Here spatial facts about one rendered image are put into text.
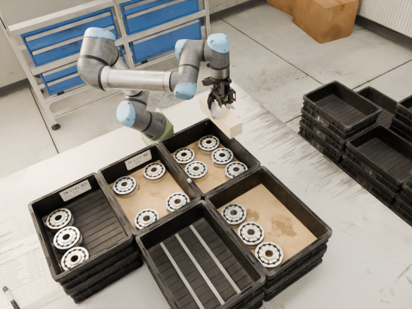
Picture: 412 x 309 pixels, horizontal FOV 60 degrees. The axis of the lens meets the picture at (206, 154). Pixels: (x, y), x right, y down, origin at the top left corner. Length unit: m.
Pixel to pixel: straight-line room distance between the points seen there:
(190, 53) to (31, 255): 1.10
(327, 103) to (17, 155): 2.53
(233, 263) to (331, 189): 0.64
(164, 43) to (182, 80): 2.24
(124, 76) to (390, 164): 1.69
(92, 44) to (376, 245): 1.37
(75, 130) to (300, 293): 2.51
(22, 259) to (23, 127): 2.08
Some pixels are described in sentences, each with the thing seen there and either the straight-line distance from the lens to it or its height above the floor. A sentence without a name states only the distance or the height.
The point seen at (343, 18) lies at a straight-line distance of 4.27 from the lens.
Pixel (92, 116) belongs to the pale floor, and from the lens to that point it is 3.50.
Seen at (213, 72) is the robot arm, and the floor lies 1.32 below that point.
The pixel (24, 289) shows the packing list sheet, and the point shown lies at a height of 0.70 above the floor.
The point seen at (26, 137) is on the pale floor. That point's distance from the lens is 3.57.
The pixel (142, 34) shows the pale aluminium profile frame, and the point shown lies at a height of 0.60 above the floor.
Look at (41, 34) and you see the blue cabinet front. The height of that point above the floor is 0.84.
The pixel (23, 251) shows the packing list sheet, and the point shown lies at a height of 0.70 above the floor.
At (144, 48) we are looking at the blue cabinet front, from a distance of 3.43.
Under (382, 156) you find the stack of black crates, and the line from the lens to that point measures 2.46.
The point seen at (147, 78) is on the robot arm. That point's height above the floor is 1.34.
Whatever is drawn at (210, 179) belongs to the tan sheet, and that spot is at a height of 0.83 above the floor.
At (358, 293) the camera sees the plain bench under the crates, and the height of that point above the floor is 0.70.
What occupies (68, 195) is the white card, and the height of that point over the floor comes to 0.88.
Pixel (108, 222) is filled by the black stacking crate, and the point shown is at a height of 0.83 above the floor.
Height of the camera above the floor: 2.05
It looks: 46 degrees down
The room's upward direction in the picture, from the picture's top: 6 degrees counter-clockwise
